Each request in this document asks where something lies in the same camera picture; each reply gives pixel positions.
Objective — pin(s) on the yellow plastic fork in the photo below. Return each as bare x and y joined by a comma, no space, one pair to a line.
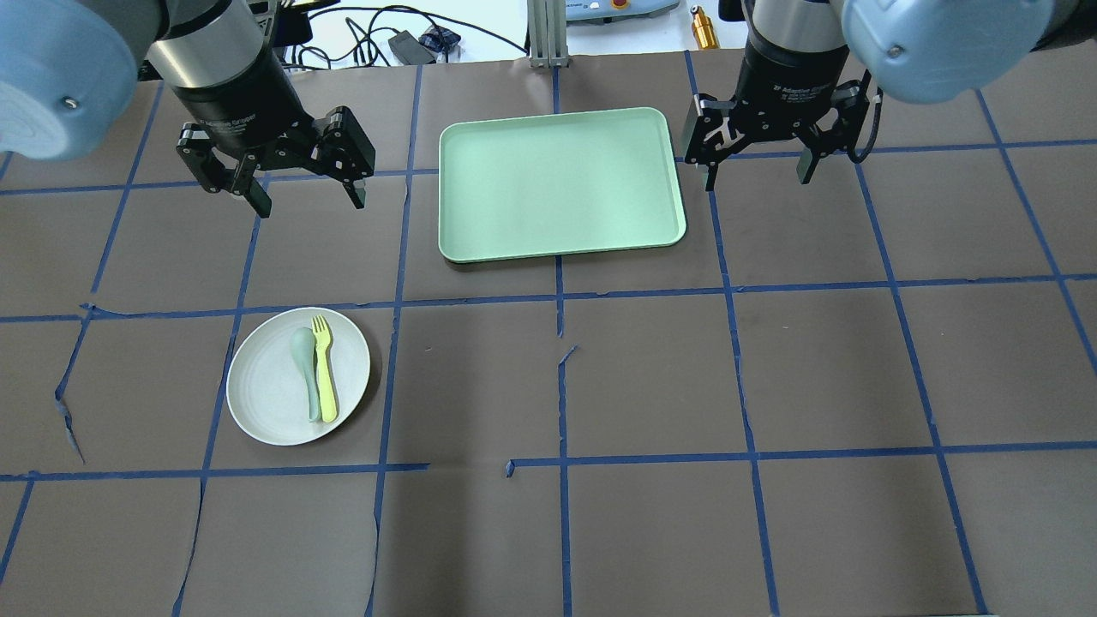
328,401

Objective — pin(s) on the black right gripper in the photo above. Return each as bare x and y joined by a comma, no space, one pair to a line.
784,84

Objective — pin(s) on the white round plate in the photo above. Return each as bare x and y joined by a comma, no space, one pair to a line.
267,389

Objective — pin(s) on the black power adapter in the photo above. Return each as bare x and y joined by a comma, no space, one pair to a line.
409,51

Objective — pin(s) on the light green tray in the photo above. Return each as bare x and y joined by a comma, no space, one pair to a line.
571,183

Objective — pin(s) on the aluminium frame post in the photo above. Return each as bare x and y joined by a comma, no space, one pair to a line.
546,30

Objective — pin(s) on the green plastic spoon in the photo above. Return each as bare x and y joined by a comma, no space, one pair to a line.
303,353

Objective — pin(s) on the gold metal cylinder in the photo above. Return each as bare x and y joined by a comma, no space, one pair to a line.
703,30

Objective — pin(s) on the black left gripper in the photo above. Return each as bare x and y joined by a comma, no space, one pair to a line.
242,100

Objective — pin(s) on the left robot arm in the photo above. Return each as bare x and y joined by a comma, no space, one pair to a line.
70,69

